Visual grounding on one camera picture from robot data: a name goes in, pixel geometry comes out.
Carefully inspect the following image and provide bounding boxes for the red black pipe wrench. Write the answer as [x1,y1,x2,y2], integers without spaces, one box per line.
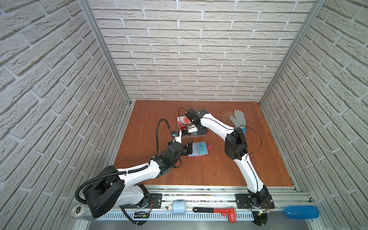
[192,207,236,223]

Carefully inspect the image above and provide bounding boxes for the clear acrylic card display stand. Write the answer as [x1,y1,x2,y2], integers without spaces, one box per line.
[177,116,208,138]

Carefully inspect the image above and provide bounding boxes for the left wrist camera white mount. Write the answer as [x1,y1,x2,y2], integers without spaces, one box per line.
[172,130,182,143]

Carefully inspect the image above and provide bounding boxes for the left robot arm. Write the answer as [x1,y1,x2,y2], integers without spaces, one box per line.
[75,141,193,218]

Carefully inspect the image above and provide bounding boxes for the red white patterned card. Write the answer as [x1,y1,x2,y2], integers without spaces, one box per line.
[177,116,191,127]

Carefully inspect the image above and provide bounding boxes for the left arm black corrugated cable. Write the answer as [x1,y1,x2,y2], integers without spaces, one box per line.
[74,118,174,225]

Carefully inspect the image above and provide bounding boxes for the silver drink can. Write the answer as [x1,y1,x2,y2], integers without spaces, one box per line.
[71,204,94,221]

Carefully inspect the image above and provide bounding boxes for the aluminium rail frame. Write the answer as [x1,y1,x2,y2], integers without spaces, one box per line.
[71,184,325,230]

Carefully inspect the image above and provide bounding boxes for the grey work glove blue cuff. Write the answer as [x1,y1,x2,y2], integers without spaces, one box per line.
[230,110,246,134]

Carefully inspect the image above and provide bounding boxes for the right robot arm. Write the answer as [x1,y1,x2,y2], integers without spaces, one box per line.
[186,108,269,209]

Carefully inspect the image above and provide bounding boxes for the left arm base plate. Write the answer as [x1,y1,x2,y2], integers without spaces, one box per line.
[123,193,163,209]

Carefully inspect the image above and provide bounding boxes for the blue plastic case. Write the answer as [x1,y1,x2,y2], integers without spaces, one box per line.
[284,206,320,219]

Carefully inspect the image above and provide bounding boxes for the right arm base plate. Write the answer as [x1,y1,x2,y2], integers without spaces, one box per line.
[235,194,275,210]

